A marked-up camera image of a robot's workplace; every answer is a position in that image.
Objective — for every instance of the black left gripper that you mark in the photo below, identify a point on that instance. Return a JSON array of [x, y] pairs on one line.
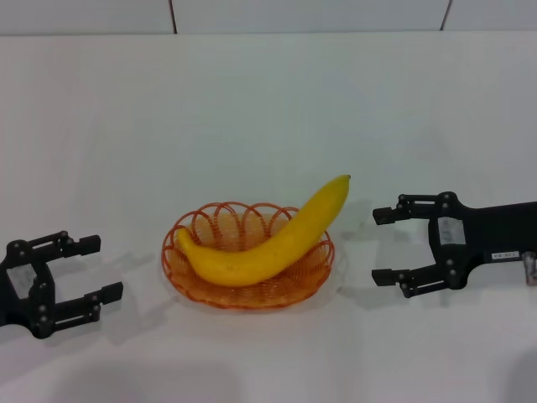
[[25, 298]]

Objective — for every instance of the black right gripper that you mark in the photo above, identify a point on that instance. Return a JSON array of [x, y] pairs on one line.
[[486, 231]]

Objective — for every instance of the yellow banana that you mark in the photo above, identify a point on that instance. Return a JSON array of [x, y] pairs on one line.
[[260, 256]]

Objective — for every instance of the grey metal connector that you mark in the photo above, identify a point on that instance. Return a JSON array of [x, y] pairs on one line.
[[530, 268]]

